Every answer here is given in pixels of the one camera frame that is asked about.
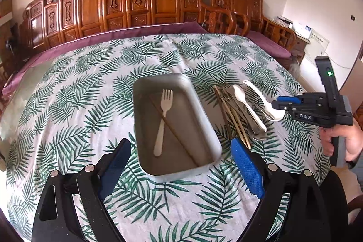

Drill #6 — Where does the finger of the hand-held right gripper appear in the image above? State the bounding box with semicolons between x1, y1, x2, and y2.
272;96;302;111

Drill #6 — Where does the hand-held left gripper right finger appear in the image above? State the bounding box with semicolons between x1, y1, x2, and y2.
230;138;332;242

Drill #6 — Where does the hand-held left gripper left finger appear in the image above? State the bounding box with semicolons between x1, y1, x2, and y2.
31;138;132;242

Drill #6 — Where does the white ceramic spoon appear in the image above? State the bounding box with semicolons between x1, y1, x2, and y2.
242;80;285;121

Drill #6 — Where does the metal spoon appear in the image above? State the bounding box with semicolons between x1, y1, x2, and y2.
227;89;268;142

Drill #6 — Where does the white plastic spoon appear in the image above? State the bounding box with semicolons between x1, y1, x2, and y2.
233;85;267;132

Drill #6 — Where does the metal fork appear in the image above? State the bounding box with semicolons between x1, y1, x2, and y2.
220;87;250;129

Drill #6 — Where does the white fork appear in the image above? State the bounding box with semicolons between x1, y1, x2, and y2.
153;89;173;157

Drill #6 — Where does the dark brown chopstick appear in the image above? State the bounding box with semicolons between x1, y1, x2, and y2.
149;95;199;167

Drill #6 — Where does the grey rectangular tray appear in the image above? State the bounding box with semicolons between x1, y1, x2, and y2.
133;73;222;183

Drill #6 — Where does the person's right forearm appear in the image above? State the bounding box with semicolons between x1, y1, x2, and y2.
347;151;363;194

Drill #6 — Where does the person's right hand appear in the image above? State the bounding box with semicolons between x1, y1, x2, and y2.
320;123;363;164

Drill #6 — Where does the wooden side table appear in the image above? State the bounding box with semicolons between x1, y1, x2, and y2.
291;34;308;61

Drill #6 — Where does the small purple armchair cushion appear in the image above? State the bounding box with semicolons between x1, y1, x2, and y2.
246;33;292;59

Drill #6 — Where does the white panel cabinet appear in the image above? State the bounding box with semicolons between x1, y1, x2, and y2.
301;34;330;67

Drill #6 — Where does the white box with blue print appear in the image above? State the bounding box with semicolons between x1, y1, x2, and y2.
292;21;313;39

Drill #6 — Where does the white printer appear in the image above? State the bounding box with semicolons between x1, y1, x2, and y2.
276;16;294;28

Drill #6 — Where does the green leaf-printed tablecloth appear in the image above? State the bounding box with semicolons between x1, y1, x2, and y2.
0;32;332;242

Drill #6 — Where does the person's leg in dark trousers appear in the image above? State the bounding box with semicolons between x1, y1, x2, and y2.
320;171;349;242

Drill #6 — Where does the carved wooden armchair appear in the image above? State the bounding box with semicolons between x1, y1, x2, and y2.
211;0;298;51

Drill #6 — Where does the long purple sofa cushion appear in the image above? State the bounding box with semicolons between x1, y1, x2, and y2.
1;21;210;95

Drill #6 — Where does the carved wooden sofa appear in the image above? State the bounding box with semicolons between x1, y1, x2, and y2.
19;0;212;52

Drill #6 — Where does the cardboard box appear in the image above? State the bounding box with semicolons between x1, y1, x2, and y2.
0;0;13;17

